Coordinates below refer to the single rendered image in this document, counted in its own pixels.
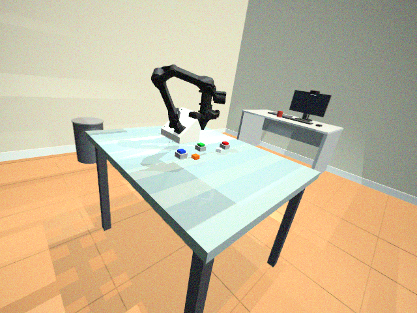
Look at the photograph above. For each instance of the blue button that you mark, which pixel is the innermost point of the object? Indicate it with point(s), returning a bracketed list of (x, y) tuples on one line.
[(181, 153)]

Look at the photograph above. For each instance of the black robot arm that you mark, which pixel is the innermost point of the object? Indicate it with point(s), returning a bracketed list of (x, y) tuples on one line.
[(205, 83)]

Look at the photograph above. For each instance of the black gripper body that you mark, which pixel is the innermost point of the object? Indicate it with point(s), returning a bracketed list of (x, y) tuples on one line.
[(199, 114)]

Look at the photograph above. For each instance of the green button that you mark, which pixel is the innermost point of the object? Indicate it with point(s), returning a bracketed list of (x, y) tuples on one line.
[(200, 147)]

